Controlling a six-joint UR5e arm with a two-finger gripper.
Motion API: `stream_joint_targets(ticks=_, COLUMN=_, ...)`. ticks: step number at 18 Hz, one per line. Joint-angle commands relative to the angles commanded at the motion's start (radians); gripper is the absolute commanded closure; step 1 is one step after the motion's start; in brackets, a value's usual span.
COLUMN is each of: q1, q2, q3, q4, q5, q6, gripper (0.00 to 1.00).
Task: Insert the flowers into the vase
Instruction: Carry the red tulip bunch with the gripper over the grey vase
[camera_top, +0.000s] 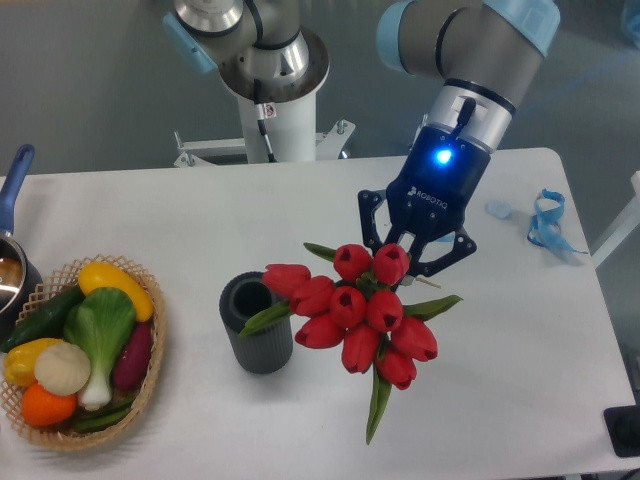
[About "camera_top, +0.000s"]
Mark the yellow bell pepper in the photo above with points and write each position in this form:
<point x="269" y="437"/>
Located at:
<point x="19" y="363"/>

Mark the woven wicker basket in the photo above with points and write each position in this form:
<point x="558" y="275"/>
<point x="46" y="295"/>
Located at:
<point x="60" y="437"/>

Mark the red tulip bouquet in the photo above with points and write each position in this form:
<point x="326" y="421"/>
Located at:
<point x="362" y="313"/>

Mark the white frame post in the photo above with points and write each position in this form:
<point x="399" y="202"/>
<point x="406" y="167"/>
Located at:
<point x="619" y="229"/>

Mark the dark green cucumber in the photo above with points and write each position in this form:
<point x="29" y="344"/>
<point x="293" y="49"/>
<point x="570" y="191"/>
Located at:
<point x="47" y="321"/>

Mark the black device at edge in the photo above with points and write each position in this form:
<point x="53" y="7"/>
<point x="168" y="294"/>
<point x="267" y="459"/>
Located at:
<point x="622" y="424"/>

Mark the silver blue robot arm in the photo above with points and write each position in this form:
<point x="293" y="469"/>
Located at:
<point x="486" y="52"/>

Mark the blue handled saucepan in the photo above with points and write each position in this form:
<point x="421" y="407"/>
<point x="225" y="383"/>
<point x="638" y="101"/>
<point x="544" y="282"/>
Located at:
<point x="19" y="276"/>

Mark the purple sweet potato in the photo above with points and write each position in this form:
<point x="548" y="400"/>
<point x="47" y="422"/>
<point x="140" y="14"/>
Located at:
<point x="133" y="362"/>

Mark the white garlic bulb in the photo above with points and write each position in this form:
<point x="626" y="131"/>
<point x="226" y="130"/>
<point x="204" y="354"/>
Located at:
<point x="62" y="369"/>

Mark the grey ribbed vase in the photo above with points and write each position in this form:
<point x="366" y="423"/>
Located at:
<point x="257" y="323"/>

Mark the green bok choy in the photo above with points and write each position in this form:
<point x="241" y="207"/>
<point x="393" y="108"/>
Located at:
<point x="100" y="326"/>

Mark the green bean pod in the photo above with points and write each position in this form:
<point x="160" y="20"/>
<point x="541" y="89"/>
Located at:
<point x="103" y="418"/>

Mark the light blue cap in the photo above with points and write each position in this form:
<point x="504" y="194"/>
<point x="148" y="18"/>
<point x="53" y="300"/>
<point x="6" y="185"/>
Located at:
<point x="498" y="209"/>

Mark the orange fruit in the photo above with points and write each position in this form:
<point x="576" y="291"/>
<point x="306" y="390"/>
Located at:
<point x="41" y="408"/>

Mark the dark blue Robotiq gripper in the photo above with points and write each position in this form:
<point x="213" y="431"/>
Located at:
<point x="428" y="200"/>

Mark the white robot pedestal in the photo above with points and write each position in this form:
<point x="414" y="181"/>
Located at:
<point x="271" y="132"/>

